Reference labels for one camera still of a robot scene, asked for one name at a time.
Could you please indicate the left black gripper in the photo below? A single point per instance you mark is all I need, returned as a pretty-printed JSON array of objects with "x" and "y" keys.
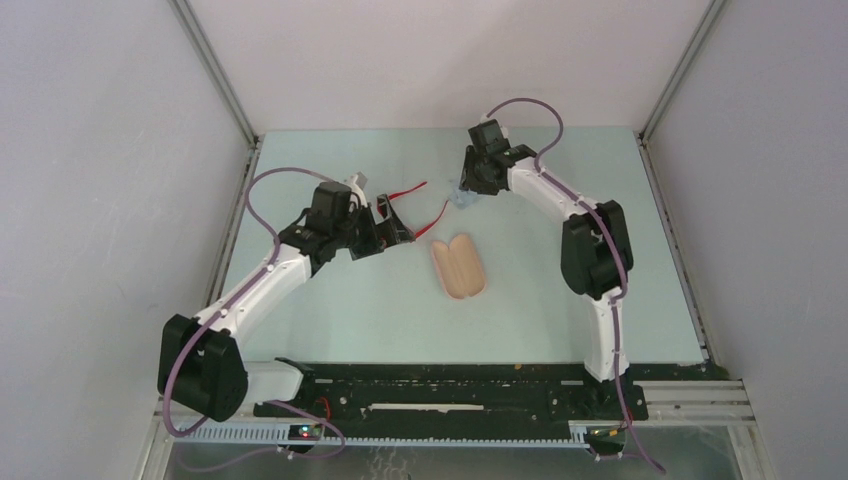
[{"x": 374, "y": 244}]

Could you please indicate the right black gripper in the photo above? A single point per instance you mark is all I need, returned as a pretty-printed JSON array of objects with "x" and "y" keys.
[{"x": 469, "y": 176}]

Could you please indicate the blue cleaning cloth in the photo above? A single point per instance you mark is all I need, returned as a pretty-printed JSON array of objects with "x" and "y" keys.
[{"x": 462, "y": 199}]

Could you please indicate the pink glasses case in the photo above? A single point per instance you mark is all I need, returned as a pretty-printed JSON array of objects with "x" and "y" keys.
[{"x": 459, "y": 267}]

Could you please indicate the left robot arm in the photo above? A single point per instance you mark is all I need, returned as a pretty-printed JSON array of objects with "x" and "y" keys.
[{"x": 201, "y": 366}]

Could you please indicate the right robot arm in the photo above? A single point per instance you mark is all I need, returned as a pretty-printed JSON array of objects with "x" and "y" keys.
[{"x": 595, "y": 254}]

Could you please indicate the red frame sunglasses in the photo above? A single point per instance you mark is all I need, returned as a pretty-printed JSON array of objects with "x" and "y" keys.
[{"x": 419, "y": 210}]

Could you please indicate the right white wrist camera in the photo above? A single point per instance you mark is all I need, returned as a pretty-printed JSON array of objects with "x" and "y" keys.
[{"x": 487, "y": 138}]

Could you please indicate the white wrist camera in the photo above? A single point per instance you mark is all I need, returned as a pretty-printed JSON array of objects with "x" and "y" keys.
[
  {"x": 336, "y": 206},
  {"x": 487, "y": 138}
]

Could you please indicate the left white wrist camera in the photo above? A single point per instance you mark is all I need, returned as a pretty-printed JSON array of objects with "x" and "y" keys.
[{"x": 336, "y": 206}]

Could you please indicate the right aluminium frame post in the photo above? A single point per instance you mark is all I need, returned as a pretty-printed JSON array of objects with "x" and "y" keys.
[{"x": 695, "y": 44}]

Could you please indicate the aluminium frame post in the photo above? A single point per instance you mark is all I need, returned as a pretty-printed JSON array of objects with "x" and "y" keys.
[
  {"x": 191, "y": 24},
  {"x": 695, "y": 44}
]

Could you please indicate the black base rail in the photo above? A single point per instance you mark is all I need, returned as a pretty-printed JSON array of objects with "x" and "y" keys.
[{"x": 464, "y": 402}]

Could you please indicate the left aluminium frame post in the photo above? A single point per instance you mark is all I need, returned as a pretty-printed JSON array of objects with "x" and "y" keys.
[{"x": 191, "y": 24}]

